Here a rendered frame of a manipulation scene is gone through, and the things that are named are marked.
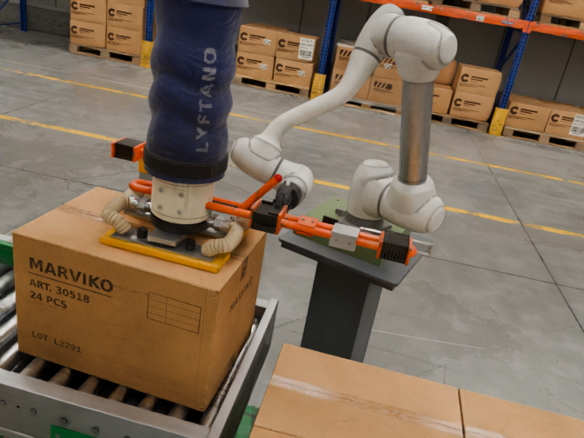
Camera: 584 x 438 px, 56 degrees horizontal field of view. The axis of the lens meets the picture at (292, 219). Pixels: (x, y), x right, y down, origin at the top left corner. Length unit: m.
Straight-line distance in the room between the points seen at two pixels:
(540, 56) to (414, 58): 8.43
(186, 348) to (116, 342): 0.21
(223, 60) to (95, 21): 8.21
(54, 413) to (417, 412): 1.04
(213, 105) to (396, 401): 1.05
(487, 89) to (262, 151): 7.14
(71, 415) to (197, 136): 0.80
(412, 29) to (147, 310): 1.11
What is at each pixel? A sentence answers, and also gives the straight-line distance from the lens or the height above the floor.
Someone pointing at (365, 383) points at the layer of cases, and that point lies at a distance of 1.86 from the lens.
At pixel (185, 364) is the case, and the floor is 0.69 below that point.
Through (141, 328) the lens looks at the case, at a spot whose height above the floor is 0.76.
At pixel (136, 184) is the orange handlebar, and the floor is 1.09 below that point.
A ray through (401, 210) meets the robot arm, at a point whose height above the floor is 0.98.
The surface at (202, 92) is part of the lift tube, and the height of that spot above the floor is 1.40.
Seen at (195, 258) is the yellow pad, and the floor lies 0.97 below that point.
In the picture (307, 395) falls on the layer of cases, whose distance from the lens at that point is 1.75.
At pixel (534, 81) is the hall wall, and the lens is 10.19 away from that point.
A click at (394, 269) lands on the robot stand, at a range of 2.11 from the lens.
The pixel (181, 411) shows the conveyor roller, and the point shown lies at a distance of 1.65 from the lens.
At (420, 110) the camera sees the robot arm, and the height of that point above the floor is 1.36.
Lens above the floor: 1.69
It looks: 24 degrees down
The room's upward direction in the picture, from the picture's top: 10 degrees clockwise
